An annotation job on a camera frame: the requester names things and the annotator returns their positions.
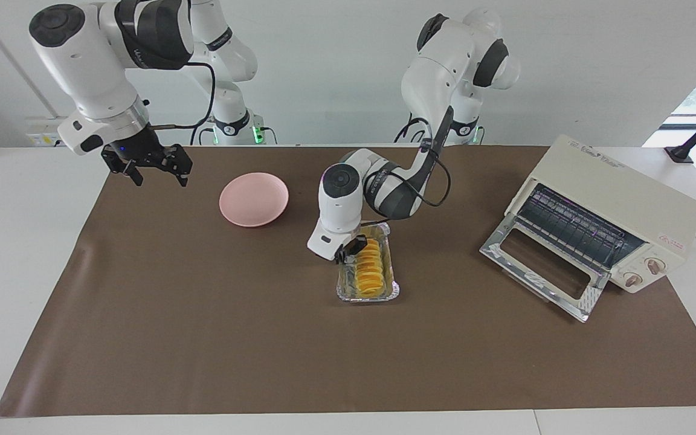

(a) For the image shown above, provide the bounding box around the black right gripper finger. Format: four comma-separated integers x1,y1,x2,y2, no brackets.
123,158,144,187
168,144,193,187

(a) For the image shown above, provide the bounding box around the yellow braided bread loaf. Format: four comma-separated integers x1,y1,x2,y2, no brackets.
354,239,385,297

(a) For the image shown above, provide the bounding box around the aluminium foil baking tray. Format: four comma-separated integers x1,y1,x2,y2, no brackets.
336,221,401,303

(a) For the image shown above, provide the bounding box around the glass oven door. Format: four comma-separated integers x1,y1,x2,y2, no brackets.
479,213,611,323

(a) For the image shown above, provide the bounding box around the cream toaster oven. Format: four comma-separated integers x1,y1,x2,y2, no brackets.
505,142,696,294

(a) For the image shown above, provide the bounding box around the pink round plate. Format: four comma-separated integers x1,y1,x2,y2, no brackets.
219,172,290,228

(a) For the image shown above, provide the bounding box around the brown table mat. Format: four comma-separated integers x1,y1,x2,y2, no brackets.
0,144,696,417

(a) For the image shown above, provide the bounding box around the black base cable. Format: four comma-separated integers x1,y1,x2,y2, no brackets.
393,118,428,144
190,117,216,146

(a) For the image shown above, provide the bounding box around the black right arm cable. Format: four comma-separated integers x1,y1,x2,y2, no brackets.
149,60,216,131

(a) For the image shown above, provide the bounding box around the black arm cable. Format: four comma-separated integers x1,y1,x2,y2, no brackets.
149,60,216,131
357,104,453,230

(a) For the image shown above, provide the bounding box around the white wall power outlet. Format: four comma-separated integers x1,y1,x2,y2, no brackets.
26,117,74,147

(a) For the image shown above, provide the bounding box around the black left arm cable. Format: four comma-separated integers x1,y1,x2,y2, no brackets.
357,104,453,230

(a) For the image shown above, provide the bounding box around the wire oven rack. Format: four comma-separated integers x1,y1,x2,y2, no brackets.
517,184,645,269

